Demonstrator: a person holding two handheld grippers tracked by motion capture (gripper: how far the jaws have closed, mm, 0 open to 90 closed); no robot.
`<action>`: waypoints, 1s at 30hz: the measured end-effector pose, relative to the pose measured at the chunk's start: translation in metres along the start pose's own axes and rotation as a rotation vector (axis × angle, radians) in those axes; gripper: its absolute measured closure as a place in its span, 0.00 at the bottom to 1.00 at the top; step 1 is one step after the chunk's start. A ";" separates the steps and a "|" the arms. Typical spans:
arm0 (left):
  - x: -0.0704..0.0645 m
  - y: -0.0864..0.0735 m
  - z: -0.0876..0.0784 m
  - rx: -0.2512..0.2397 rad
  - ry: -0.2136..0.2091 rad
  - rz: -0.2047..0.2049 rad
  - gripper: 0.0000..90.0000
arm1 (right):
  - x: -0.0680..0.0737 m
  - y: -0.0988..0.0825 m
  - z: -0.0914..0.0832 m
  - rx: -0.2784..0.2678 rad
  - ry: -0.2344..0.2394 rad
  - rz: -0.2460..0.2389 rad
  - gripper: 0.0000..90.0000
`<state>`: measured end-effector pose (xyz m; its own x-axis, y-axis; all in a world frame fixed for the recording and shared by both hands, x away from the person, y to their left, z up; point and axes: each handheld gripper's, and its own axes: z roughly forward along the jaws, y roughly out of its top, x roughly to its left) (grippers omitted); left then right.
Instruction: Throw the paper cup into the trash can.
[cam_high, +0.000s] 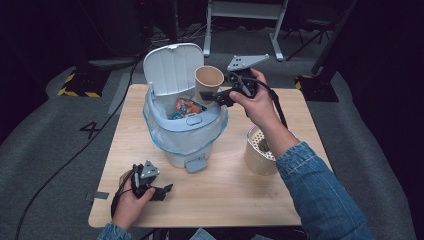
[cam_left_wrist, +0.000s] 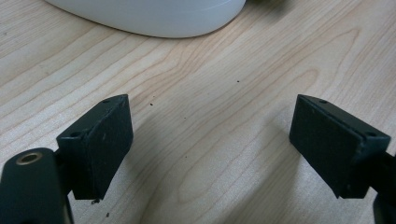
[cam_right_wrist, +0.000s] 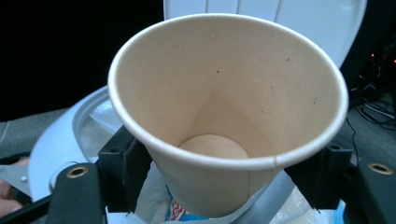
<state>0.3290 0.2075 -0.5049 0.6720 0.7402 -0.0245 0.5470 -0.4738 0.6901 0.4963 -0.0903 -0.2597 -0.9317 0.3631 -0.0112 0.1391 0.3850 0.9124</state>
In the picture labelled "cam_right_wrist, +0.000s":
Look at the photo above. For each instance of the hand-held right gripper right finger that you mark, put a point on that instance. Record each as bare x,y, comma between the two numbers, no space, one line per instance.
323,177

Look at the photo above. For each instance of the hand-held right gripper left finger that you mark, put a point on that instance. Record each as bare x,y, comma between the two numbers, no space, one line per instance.
120,168

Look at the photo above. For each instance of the blue white snack wrapper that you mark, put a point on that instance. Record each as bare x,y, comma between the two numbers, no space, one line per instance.
179,211

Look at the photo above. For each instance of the beige paper cup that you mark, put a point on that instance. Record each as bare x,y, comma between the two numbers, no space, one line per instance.
224,93

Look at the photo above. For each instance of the clear plastic bin liner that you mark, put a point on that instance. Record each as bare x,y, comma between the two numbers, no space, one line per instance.
99,127

